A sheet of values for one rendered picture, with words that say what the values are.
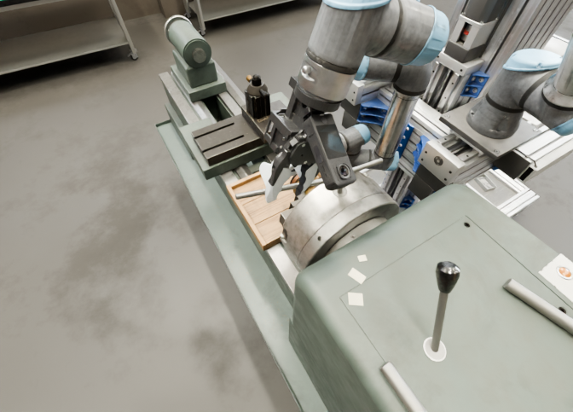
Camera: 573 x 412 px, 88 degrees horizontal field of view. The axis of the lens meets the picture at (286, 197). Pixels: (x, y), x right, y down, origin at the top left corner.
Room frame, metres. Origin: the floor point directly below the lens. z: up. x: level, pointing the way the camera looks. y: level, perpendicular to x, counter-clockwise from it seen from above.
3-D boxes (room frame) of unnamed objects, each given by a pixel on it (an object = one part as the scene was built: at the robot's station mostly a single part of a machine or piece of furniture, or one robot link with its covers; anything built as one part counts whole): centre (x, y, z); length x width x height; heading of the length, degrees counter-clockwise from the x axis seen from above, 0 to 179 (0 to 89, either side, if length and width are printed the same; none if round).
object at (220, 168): (1.03, 0.18, 0.90); 0.53 x 0.30 x 0.06; 121
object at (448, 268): (0.16, -0.24, 1.38); 0.04 x 0.03 x 0.05; 31
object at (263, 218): (0.67, 0.00, 0.89); 0.36 x 0.30 x 0.04; 121
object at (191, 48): (1.46, 0.48, 1.01); 0.30 x 0.20 x 0.29; 31
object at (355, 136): (0.79, -0.24, 1.07); 0.11 x 0.08 x 0.09; 120
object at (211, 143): (0.98, 0.17, 0.95); 0.43 x 0.18 x 0.04; 121
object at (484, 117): (0.76, -0.67, 1.21); 0.15 x 0.15 x 0.10
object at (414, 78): (0.77, -0.36, 1.18); 0.12 x 0.11 x 0.49; 173
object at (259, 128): (0.98, 0.10, 1.00); 0.20 x 0.10 x 0.05; 31
